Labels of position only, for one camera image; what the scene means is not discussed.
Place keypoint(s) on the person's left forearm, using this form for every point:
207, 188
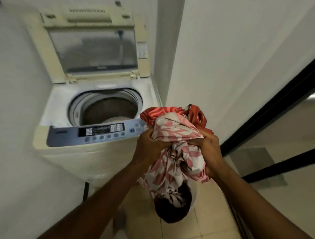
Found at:
96, 202

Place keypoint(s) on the person's right fingers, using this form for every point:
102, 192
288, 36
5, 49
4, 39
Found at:
199, 142

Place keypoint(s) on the black door frame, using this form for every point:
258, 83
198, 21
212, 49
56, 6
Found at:
268, 110

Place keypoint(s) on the red and white patterned cloth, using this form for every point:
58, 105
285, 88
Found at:
176, 157

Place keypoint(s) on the steel washing machine drum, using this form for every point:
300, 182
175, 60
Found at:
108, 108

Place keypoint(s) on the blue washing machine control panel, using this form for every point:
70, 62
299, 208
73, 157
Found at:
96, 133

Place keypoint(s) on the person's left hand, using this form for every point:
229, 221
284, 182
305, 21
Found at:
145, 147

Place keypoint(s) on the person's right hand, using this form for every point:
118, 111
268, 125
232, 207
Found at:
209, 152

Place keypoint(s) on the washing machine lid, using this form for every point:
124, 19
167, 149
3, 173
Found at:
92, 41

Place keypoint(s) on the white top-load washing machine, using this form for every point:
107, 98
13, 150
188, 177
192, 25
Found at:
98, 118

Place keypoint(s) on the person's right forearm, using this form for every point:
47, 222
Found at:
253, 206

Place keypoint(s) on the black washing machine stand leg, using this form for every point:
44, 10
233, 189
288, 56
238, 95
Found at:
85, 191

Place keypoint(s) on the person's left fingers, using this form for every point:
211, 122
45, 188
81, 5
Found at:
157, 142

